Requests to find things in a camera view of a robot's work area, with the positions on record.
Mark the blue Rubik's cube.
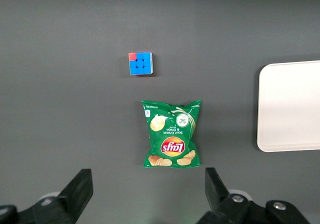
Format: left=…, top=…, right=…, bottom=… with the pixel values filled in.
left=128, top=51, right=154, bottom=76

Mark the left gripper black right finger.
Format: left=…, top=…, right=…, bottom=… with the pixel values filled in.
left=197, top=167, right=311, bottom=224

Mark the green Lay's chips bag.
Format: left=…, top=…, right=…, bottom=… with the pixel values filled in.
left=141, top=98, right=202, bottom=169

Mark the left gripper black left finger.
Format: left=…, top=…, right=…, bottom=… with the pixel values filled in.
left=0, top=168, right=94, bottom=224

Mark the cream plastic tray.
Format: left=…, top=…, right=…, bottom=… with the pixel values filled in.
left=256, top=60, right=320, bottom=153

